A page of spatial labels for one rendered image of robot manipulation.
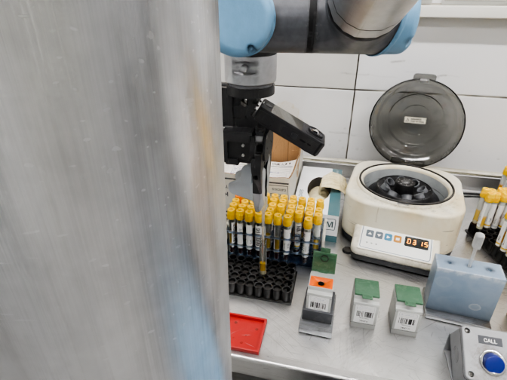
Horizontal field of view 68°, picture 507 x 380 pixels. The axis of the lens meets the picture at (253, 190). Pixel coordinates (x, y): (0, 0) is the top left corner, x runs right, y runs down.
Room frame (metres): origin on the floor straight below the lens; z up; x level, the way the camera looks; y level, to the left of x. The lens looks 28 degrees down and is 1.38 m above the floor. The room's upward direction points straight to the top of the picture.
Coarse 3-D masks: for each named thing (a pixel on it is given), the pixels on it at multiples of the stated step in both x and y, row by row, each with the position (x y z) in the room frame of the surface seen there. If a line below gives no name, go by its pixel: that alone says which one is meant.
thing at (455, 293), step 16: (448, 256) 0.51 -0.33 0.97; (432, 272) 0.50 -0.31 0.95; (448, 272) 0.47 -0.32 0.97; (464, 272) 0.47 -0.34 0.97; (480, 272) 0.47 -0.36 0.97; (496, 272) 0.47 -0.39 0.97; (432, 288) 0.48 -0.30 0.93; (448, 288) 0.47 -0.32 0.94; (464, 288) 0.46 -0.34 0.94; (480, 288) 0.46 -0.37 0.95; (496, 288) 0.45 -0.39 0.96; (432, 304) 0.48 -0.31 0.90; (448, 304) 0.47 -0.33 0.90; (464, 304) 0.46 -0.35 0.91; (480, 304) 0.45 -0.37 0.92; (496, 304) 0.45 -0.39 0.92; (448, 320) 0.45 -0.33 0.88; (464, 320) 0.45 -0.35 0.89; (480, 320) 0.45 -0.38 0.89
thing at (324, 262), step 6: (318, 252) 0.50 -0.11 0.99; (324, 252) 0.50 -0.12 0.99; (318, 258) 0.50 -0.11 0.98; (324, 258) 0.50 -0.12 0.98; (330, 258) 0.49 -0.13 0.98; (336, 258) 0.49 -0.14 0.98; (312, 264) 0.50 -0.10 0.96; (318, 264) 0.50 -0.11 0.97; (324, 264) 0.50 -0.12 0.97; (330, 264) 0.49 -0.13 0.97; (312, 270) 0.50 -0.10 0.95; (318, 270) 0.49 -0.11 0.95; (324, 270) 0.49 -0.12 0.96; (330, 270) 0.49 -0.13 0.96
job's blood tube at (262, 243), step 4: (260, 240) 0.55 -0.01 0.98; (264, 240) 0.56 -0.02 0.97; (260, 244) 0.55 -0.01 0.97; (264, 244) 0.55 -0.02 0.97; (260, 248) 0.55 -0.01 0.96; (264, 248) 0.55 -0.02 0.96; (260, 252) 0.55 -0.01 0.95; (264, 252) 0.55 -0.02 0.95; (260, 256) 0.55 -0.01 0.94; (264, 256) 0.55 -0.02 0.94; (260, 260) 0.55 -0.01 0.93; (264, 260) 0.55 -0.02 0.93; (260, 264) 0.55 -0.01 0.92; (264, 264) 0.55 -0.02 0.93; (260, 268) 0.55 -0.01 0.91; (264, 268) 0.55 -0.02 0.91; (260, 272) 0.55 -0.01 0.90; (264, 272) 0.55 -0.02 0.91
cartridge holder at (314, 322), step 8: (304, 304) 0.46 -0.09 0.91; (304, 312) 0.45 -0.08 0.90; (312, 312) 0.45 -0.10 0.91; (320, 312) 0.44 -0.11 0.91; (328, 312) 0.44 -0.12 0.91; (304, 320) 0.45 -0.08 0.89; (312, 320) 0.45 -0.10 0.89; (320, 320) 0.44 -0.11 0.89; (328, 320) 0.44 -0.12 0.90; (304, 328) 0.43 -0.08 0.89; (312, 328) 0.43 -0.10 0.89; (320, 328) 0.43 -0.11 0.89; (328, 328) 0.43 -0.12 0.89; (328, 336) 0.42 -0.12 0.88
